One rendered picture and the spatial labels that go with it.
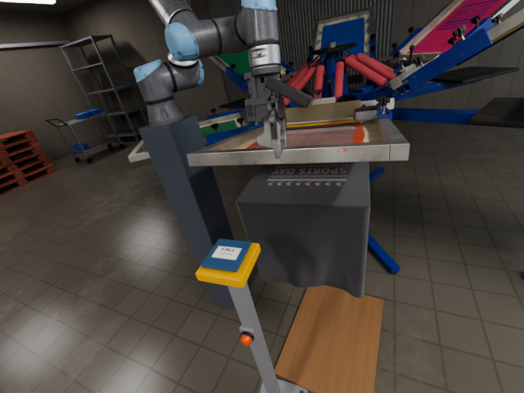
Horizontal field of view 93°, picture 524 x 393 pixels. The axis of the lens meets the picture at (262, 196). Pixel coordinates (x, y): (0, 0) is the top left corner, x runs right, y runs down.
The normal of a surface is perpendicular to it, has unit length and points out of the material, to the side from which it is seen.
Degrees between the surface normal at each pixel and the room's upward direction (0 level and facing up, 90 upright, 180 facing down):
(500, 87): 90
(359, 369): 0
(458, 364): 0
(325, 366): 0
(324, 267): 97
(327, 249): 95
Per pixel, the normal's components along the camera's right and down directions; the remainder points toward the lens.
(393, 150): -0.34, 0.38
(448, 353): -0.18, -0.84
